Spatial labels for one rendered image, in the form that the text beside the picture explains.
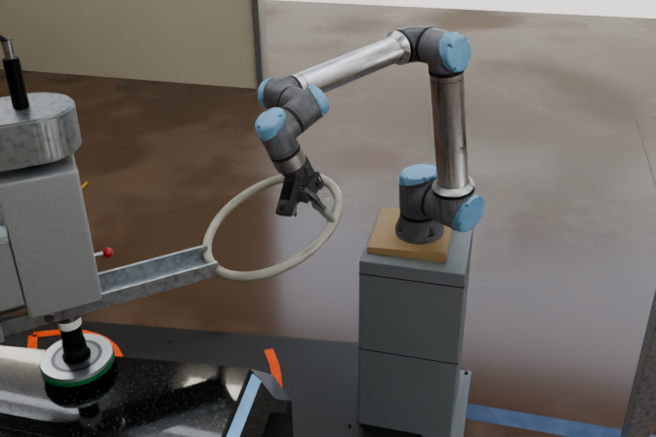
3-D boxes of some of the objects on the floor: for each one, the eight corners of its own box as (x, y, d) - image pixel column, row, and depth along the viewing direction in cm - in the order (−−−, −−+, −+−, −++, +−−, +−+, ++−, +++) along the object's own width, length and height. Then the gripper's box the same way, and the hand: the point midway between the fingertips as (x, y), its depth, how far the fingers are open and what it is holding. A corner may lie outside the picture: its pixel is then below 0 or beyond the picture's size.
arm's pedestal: (367, 356, 353) (369, 203, 314) (471, 373, 342) (487, 217, 302) (343, 431, 311) (343, 265, 271) (461, 454, 299) (478, 284, 260)
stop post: (660, 482, 285) (727, 249, 235) (607, 477, 288) (663, 245, 237) (647, 444, 303) (708, 218, 252) (598, 439, 305) (647, 215, 255)
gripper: (328, 156, 200) (351, 208, 211) (275, 151, 212) (301, 201, 224) (311, 176, 195) (337, 228, 207) (259, 170, 208) (285, 219, 219)
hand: (313, 221), depth 214 cm, fingers open, 14 cm apart
